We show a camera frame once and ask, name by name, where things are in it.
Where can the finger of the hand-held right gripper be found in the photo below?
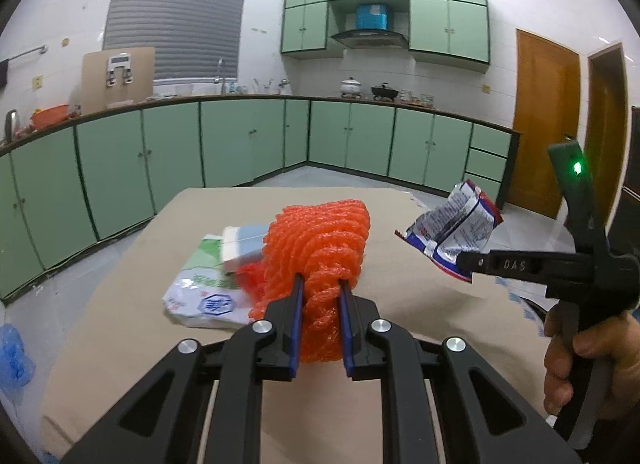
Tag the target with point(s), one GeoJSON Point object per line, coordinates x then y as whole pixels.
{"type": "Point", "coordinates": [480, 264]}

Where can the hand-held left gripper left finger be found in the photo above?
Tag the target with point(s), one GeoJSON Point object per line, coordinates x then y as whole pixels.
{"type": "Point", "coordinates": [297, 324]}

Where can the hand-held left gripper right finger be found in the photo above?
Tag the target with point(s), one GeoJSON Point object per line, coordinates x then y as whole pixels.
{"type": "Point", "coordinates": [346, 339]}

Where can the red white blue snack packet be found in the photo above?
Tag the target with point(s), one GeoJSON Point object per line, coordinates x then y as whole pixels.
{"type": "Point", "coordinates": [450, 229]}

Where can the orange foam fruit net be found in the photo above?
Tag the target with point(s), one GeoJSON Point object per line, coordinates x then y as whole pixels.
{"type": "Point", "coordinates": [320, 244]}

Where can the small white blue carton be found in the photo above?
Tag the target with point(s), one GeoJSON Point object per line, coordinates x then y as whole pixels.
{"type": "Point", "coordinates": [242, 246]}

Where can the green white plastic packet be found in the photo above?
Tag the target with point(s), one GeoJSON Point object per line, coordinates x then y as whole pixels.
{"type": "Point", "coordinates": [200, 294]}

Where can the person's right hand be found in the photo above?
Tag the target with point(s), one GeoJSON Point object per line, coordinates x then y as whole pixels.
{"type": "Point", "coordinates": [595, 341]}

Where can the beige scalloped tablecloth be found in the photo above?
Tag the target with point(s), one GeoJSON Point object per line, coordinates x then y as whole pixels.
{"type": "Point", "coordinates": [400, 319]}

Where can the red crumpled plastic wrapper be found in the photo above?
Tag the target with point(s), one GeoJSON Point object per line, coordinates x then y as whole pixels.
{"type": "Point", "coordinates": [252, 279]}

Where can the green cabinet drawer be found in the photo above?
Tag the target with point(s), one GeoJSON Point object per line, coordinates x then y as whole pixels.
{"type": "Point", "coordinates": [492, 191]}
{"type": "Point", "coordinates": [492, 140]}
{"type": "Point", "coordinates": [487, 164]}

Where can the closed wooden door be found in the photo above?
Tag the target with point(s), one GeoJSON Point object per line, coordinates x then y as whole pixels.
{"type": "Point", "coordinates": [545, 119]}

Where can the white patterned mug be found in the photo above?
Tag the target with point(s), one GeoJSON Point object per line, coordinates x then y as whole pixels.
{"type": "Point", "coordinates": [425, 99]}

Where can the stacked bowls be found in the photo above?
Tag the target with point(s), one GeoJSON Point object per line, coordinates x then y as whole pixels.
{"type": "Point", "coordinates": [406, 95]}

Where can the black wok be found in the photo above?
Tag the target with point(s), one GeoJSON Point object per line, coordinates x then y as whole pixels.
{"type": "Point", "coordinates": [384, 92]}

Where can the white lidded pot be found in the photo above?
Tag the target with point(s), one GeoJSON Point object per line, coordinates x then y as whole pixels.
{"type": "Point", "coordinates": [350, 87]}

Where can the white utensil holder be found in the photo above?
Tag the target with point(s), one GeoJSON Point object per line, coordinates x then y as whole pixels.
{"type": "Point", "coordinates": [263, 88]}

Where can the green base cabinet unit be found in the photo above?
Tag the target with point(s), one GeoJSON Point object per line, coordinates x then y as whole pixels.
{"type": "Point", "coordinates": [115, 169]}

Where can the small teal bottle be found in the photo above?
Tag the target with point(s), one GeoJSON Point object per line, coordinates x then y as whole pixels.
{"type": "Point", "coordinates": [237, 89]}

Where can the black range hood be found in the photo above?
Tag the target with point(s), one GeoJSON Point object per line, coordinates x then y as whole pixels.
{"type": "Point", "coordinates": [367, 38]}

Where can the metal kitchen faucet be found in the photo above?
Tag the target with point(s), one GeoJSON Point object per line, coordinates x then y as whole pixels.
{"type": "Point", "coordinates": [223, 79]}

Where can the blue plastic bag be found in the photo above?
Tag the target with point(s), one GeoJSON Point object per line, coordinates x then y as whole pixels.
{"type": "Point", "coordinates": [15, 359]}

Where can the orange plastic basin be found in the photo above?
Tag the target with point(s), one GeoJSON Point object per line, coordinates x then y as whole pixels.
{"type": "Point", "coordinates": [50, 116]}

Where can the grey window blind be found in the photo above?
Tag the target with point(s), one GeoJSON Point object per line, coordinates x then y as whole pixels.
{"type": "Point", "coordinates": [175, 19]}

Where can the steel electric kettle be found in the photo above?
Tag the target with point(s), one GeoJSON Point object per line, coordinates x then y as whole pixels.
{"type": "Point", "coordinates": [11, 126]}

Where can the metal towel bar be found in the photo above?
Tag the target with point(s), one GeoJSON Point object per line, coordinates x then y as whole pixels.
{"type": "Point", "coordinates": [30, 51]}

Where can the dark towel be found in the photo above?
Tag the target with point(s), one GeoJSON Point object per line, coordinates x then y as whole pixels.
{"type": "Point", "coordinates": [3, 74]}

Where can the green wall cabinet unit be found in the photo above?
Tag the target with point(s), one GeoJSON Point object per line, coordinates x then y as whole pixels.
{"type": "Point", "coordinates": [450, 29]}

